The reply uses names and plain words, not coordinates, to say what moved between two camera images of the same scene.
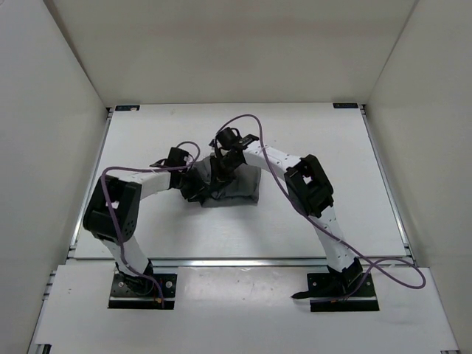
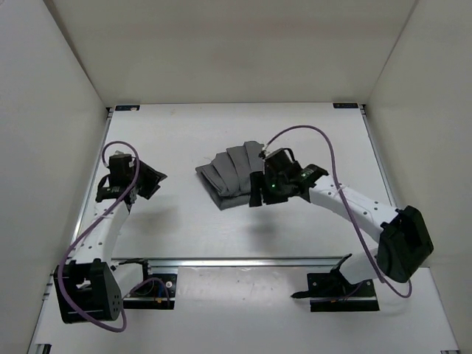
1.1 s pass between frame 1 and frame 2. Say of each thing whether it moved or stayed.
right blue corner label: stayed
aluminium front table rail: stayed
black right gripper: moved
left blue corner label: stayed
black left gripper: moved
